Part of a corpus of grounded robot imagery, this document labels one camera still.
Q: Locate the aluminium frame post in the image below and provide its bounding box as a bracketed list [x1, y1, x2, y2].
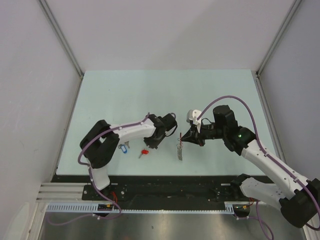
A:
[255, 0, 303, 76]
[37, 0, 84, 78]

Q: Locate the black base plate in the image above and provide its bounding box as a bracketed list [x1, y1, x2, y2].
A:
[51, 175, 256, 210]

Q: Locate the slotted cable duct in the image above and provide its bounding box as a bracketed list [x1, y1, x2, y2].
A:
[46, 202, 235, 215]

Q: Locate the blue tag key front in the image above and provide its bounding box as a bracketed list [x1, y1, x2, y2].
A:
[118, 141, 130, 154]

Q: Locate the right aluminium frame post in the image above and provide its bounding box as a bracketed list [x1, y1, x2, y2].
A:
[255, 0, 303, 76]

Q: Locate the aluminium front rail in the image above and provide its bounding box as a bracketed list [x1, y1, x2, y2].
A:
[36, 182, 91, 202]

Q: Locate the red tag key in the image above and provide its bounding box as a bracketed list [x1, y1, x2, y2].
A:
[138, 149, 149, 159]

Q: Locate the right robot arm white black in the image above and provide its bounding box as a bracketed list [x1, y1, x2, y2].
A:
[181, 105, 320, 228]

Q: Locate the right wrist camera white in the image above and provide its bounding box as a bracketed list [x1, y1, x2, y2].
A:
[186, 109, 202, 133]

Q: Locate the left aluminium frame post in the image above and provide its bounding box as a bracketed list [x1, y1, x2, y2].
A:
[37, 0, 84, 78]

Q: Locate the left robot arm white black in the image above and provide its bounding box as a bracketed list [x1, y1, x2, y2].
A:
[77, 112, 178, 200]

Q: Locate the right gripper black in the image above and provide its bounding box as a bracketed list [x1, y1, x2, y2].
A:
[181, 121, 226, 147]

